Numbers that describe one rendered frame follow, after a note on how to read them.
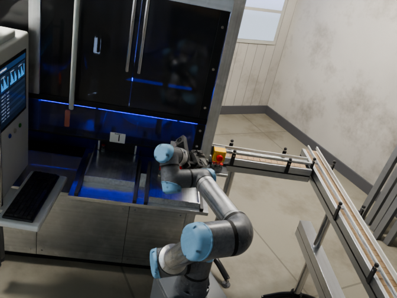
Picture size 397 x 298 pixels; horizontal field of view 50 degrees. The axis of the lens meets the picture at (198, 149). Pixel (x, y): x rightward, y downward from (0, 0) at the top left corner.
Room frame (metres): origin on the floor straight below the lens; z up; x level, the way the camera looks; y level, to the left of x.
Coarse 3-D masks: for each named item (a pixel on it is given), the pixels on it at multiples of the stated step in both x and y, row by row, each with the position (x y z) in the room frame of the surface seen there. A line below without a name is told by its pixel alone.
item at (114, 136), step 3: (111, 132) 2.07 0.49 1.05; (114, 132) 2.07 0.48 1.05; (111, 135) 2.07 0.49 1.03; (114, 135) 2.07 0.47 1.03; (117, 135) 2.07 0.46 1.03; (120, 135) 2.07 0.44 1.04; (123, 135) 2.08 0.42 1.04; (111, 138) 2.07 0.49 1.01; (114, 138) 2.07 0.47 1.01; (117, 138) 2.07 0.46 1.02; (120, 138) 2.07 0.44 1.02; (123, 138) 2.08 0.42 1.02; (111, 141) 2.07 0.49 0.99; (114, 141) 2.07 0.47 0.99; (117, 141) 2.07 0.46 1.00; (120, 141) 2.07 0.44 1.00; (123, 141) 2.08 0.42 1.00
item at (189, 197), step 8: (152, 168) 2.06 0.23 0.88; (152, 176) 1.98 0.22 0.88; (152, 184) 1.90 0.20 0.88; (160, 184) 1.91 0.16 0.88; (152, 192) 1.83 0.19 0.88; (160, 192) 1.84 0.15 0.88; (184, 192) 1.89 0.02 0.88; (192, 192) 1.91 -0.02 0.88; (152, 200) 1.74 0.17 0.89; (160, 200) 1.74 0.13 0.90; (168, 200) 1.75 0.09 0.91; (176, 200) 1.76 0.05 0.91; (184, 200) 1.81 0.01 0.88; (192, 200) 1.83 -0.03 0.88
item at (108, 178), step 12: (96, 156) 2.06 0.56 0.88; (108, 156) 2.08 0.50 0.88; (120, 156) 2.11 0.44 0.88; (132, 156) 2.14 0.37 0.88; (96, 168) 1.94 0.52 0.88; (108, 168) 1.96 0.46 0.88; (120, 168) 1.99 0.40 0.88; (132, 168) 2.02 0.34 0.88; (84, 180) 1.80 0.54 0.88; (96, 180) 1.81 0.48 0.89; (108, 180) 1.81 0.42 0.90; (120, 180) 1.82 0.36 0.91; (132, 180) 1.89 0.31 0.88
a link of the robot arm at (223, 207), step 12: (204, 168) 1.47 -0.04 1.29; (192, 180) 1.40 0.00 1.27; (204, 180) 1.38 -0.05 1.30; (204, 192) 1.32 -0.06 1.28; (216, 192) 1.30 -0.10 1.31; (216, 204) 1.24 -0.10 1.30; (228, 204) 1.23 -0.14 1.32; (228, 216) 1.15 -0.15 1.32; (240, 216) 1.14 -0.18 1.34; (240, 228) 1.07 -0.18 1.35; (252, 228) 1.12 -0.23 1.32; (240, 240) 1.04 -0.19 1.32; (240, 252) 1.04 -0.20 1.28
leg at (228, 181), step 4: (228, 172) 2.34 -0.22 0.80; (232, 172) 2.33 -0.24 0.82; (236, 172) 2.31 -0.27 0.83; (228, 176) 2.33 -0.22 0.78; (232, 176) 2.33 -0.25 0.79; (228, 180) 2.33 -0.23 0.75; (232, 180) 2.34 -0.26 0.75; (224, 184) 2.34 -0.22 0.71; (228, 184) 2.33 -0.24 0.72; (224, 188) 2.33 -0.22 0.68; (228, 188) 2.33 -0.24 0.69; (224, 192) 2.33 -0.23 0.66; (228, 192) 2.33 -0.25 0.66; (228, 196) 2.34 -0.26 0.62; (216, 216) 2.34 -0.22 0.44; (216, 220) 2.33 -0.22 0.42
